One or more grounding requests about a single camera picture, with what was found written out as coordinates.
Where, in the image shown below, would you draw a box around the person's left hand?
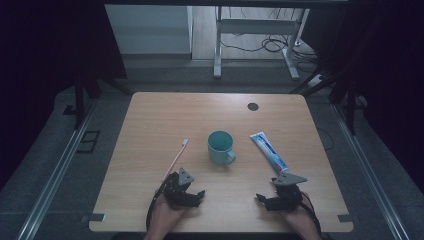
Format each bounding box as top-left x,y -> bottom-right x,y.
146,194 -> 188,235

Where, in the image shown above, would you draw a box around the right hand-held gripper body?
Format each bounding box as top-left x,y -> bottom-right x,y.
269,171 -> 309,212

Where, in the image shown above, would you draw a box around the white cabinet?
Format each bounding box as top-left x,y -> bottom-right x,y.
104,4 -> 194,55

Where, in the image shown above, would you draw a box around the aluminium floor rail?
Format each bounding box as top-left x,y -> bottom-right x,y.
331,103 -> 410,240
15,99 -> 98,240

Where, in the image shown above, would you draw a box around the pink toothbrush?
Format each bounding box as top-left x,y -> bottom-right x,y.
161,138 -> 190,182

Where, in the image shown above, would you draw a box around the left hand-held gripper black cable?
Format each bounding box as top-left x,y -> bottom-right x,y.
145,181 -> 168,231

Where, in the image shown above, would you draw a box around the right hand-held gripper black cable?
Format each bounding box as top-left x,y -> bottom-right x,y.
298,190 -> 323,236

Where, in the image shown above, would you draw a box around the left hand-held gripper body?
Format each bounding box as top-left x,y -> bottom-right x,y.
162,166 -> 200,210

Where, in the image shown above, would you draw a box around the white metal desk frame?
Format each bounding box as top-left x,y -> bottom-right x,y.
213,5 -> 311,81

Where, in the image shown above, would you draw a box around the dark curtain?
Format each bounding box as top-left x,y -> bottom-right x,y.
0,0 -> 128,191
301,0 -> 424,194

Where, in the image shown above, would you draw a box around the teal cup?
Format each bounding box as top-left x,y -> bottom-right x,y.
207,130 -> 237,166

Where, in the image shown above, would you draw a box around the white power strip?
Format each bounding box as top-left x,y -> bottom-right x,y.
306,73 -> 326,88

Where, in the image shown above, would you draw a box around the blue white toothpaste tube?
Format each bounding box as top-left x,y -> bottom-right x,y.
249,131 -> 290,175

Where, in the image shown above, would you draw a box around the hand-held gripper black cable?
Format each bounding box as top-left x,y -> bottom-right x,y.
298,190 -> 323,236
145,181 -> 168,231

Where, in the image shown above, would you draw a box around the person's right hand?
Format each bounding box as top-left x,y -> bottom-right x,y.
280,199 -> 322,237

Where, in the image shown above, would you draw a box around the black floor cables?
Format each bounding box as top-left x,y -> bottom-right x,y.
219,7 -> 321,73

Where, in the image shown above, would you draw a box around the black metal stand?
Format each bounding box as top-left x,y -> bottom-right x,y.
289,71 -> 368,136
62,71 -> 134,131

